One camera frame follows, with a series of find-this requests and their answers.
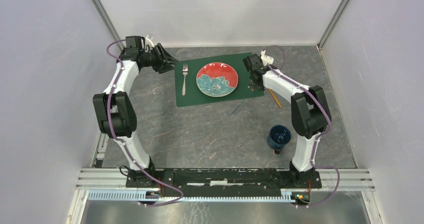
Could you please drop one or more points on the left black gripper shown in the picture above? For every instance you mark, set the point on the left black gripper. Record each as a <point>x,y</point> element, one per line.
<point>160,65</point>

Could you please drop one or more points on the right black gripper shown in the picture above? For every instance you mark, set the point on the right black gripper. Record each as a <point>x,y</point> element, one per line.
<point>259,87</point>

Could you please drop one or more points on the silver metal fork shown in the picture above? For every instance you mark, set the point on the silver metal fork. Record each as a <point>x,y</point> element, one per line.
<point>184,72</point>

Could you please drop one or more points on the iridescent rainbow metal spoon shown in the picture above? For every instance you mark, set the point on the iridescent rainbow metal spoon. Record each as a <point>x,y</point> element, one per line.
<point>239,107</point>

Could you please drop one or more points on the green rectangular placemat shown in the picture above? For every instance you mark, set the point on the green rectangular placemat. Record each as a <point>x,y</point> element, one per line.
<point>195,97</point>

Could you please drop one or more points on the red teal floral plate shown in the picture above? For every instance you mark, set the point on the red teal floral plate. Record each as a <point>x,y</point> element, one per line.
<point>217,79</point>

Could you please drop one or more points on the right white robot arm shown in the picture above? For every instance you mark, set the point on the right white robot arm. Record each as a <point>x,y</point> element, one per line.
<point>310,115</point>

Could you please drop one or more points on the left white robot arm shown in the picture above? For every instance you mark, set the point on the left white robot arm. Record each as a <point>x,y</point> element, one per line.
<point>114,111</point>

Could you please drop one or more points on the yellow pencil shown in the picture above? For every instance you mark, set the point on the yellow pencil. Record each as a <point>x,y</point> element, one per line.
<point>275,98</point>

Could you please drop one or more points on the dark blue mug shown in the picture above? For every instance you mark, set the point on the dark blue mug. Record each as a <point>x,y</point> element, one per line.
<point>278,137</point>

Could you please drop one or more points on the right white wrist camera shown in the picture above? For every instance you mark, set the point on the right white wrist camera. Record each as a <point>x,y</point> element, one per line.
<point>266,60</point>

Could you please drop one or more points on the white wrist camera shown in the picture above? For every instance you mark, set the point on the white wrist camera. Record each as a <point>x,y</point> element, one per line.
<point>266,60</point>
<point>148,43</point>

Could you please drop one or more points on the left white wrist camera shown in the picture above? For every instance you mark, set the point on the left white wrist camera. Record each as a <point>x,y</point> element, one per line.
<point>148,43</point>

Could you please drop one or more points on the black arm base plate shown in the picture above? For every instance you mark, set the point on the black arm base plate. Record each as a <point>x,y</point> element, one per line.
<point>221,182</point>

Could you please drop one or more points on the blue slotted cable duct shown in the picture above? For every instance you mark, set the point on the blue slotted cable duct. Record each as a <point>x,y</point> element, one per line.
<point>153,196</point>

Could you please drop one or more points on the aluminium frame rail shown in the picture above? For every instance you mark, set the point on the aluminium frame rail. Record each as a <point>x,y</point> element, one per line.
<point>351,180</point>

